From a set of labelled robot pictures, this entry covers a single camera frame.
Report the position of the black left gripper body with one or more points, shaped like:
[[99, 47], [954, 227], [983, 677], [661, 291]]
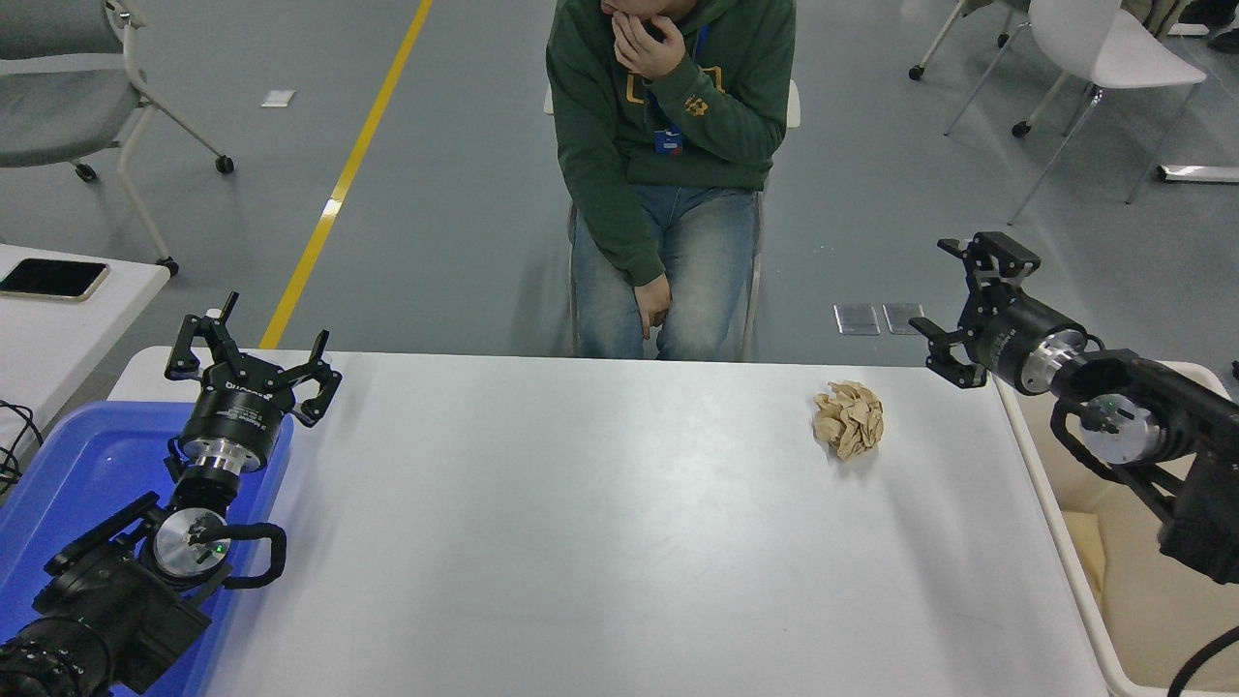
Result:
[[237, 416]]

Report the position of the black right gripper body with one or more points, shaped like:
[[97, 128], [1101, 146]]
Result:
[[1007, 334]]

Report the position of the tan paper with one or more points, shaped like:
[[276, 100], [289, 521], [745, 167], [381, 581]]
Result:
[[849, 421]]

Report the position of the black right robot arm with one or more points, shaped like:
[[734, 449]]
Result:
[[1200, 426]]

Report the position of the person's right hand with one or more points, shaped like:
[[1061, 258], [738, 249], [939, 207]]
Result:
[[654, 302]]

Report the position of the person's left hand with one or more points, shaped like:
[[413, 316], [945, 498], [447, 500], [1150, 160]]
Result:
[[653, 46]]

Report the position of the silver floor plate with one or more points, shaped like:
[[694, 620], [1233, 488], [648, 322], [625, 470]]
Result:
[[900, 316], [857, 318]]

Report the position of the white side table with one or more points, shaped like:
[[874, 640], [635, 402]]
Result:
[[58, 348]]

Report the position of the black smartphone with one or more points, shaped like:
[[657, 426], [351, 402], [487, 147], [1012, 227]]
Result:
[[53, 279]]

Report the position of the blue plastic tray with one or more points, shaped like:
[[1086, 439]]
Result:
[[87, 465]]

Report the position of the pale tan flat piece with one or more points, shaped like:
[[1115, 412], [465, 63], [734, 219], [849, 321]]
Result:
[[1082, 557]]

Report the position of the white shell chair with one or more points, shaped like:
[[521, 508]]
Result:
[[1113, 48]]

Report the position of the white floor patch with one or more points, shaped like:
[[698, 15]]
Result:
[[277, 99]]

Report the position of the grey office chair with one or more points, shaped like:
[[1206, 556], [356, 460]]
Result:
[[48, 116]]

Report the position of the white metal-framed chair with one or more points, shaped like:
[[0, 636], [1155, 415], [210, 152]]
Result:
[[794, 105]]

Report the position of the large pale plastic bin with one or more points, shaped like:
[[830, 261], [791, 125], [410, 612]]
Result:
[[1133, 620]]

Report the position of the person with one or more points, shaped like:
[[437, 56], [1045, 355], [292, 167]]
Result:
[[600, 145], [1227, 43]]

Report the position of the wheeled chair frame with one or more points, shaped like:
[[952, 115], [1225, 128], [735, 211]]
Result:
[[916, 73]]

